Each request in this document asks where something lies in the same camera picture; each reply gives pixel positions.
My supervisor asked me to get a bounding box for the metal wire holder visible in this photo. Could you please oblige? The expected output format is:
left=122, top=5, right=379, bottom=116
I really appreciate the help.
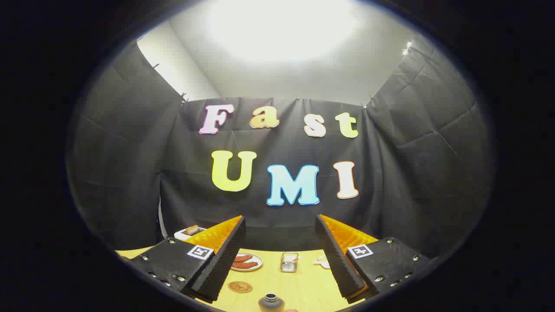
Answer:
left=280, top=252, right=299, bottom=273

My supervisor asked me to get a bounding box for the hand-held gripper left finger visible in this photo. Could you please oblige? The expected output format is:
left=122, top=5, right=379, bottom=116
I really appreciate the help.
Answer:
left=129, top=215, right=247, bottom=303

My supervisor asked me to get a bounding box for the light wooden table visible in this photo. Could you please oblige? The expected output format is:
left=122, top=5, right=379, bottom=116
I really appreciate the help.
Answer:
left=115, top=247, right=369, bottom=312

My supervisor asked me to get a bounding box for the white round plate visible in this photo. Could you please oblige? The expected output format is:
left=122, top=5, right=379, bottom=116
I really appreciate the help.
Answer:
left=230, top=253, right=264, bottom=272

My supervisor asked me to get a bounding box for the silver bottle with green label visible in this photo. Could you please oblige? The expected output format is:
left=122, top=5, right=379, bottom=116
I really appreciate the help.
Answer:
left=258, top=293, right=285, bottom=312

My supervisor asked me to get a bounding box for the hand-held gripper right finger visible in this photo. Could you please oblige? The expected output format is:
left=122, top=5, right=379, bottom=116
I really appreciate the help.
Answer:
left=315, top=214, right=434, bottom=304

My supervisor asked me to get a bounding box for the white toaster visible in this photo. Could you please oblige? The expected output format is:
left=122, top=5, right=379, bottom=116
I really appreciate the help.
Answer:
left=174, top=225, right=208, bottom=241

